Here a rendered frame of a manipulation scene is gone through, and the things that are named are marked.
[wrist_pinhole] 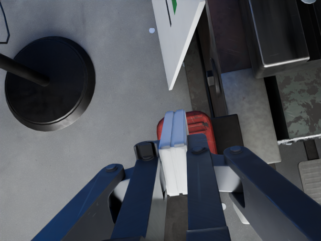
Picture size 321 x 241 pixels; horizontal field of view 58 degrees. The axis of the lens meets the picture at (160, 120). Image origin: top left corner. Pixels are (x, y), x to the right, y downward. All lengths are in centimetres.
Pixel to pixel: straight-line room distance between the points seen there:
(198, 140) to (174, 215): 92
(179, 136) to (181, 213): 93
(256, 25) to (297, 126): 15
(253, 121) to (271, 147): 4
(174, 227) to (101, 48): 73
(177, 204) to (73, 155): 44
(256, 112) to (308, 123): 7
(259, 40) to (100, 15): 95
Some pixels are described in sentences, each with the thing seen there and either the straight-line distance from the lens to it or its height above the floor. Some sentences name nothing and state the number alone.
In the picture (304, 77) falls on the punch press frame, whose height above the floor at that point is 65.
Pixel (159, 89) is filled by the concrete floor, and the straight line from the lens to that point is 110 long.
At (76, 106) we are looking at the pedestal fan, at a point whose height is 3.
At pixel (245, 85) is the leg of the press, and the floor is 64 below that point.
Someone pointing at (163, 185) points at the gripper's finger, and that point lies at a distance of 16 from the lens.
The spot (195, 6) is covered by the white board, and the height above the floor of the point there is 56.
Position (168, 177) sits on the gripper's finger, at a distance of 16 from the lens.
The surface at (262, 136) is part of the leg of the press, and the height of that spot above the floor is 64.
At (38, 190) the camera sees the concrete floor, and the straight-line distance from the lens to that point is 125.
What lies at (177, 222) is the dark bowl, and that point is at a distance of 110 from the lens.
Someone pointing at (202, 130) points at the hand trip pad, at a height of 76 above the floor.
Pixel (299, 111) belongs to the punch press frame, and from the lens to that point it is 44.
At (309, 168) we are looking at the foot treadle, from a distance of 95.
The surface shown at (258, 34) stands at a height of 70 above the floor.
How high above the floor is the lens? 107
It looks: 79 degrees down
